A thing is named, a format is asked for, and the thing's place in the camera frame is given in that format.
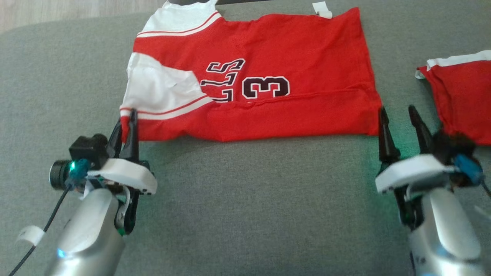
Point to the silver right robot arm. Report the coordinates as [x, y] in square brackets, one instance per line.
[445, 230]

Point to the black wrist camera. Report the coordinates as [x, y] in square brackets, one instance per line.
[88, 149]
[450, 147]

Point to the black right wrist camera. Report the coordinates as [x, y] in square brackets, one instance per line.
[450, 147]

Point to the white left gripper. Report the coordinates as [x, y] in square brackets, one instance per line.
[126, 174]

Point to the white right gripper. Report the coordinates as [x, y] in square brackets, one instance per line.
[414, 170]

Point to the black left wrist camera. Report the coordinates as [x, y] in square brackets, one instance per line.
[88, 149]

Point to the red Bulls basketball shorts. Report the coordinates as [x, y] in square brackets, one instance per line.
[464, 99]

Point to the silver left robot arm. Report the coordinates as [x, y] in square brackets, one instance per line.
[88, 237]

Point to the red white basketball jersey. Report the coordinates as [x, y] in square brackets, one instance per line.
[307, 50]

